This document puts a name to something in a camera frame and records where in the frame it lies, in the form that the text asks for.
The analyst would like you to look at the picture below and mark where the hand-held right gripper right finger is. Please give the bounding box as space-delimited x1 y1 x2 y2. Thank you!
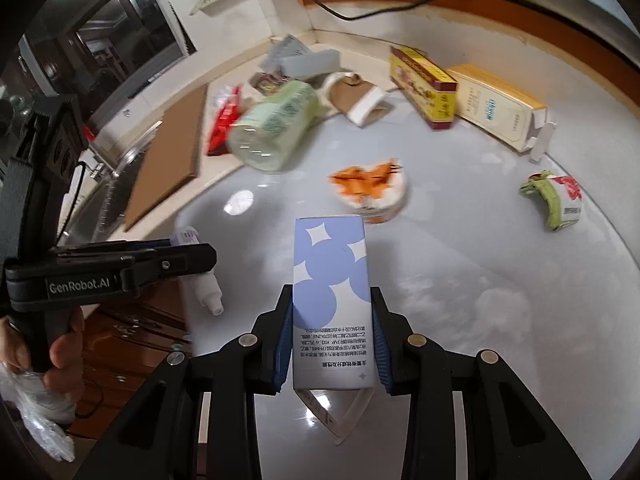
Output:
370 287 621 480

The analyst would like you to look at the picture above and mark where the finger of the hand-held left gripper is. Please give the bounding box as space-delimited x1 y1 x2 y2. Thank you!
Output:
60 238 174 254
50 242 219 292

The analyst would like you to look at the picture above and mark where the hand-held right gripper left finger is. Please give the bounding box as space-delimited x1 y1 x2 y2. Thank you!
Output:
75 284 296 480

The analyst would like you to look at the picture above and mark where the small white bottle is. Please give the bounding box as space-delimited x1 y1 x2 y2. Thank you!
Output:
170 227 226 317

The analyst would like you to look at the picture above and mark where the blue and white carton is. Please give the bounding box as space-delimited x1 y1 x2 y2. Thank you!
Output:
291 214 376 448

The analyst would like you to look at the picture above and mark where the clear plastic bag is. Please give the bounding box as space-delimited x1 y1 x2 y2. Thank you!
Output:
0 360 77 463

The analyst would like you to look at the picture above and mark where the red and yellow box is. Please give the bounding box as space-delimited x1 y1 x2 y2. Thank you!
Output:
389 46 459 132

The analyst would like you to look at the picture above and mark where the pale yellow box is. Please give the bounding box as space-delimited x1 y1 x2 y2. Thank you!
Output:
446 64 548 153

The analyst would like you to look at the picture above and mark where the person's left hand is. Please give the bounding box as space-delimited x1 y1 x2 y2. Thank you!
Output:
0 305 87 409

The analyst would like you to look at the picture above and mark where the metal sink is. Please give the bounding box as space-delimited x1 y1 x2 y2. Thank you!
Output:
60 120 166 241

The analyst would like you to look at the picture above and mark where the wooden cabinet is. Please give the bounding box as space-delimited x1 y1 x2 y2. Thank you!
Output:
75 275 193 421

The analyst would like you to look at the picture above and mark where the wooden cutting board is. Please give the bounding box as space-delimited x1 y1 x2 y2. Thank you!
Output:
122 82 210 233

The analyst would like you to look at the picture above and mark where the red snack wrapper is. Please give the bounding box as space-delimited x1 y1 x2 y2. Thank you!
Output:
206 85 251 157

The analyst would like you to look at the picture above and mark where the orange white crumpled wrapper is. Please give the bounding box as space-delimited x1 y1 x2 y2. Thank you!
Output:
327 159 411 225

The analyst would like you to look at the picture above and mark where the dark window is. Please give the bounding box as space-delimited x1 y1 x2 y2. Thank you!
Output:
20 0 198 126

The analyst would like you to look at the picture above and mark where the green label plastic jar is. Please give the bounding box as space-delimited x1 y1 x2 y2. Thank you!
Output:
226 79 321 175

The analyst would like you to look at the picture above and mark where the small brown printed packet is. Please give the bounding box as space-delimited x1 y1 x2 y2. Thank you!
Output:
252 72 292 96

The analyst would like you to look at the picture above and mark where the green white crumpled wrapper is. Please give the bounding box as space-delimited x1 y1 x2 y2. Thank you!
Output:
519 172 586 232

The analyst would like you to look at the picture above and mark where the grey white pouch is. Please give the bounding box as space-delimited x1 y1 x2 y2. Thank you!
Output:
259 35 311 73

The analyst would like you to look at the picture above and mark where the grey white box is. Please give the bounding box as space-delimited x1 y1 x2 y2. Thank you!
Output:
280 50 341 81

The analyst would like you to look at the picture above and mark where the flattened brown white cardboard box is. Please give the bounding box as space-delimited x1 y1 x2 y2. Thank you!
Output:
320 72 393 126

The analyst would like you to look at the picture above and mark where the white plastic clip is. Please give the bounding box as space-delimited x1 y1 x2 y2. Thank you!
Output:
529 121 557 163

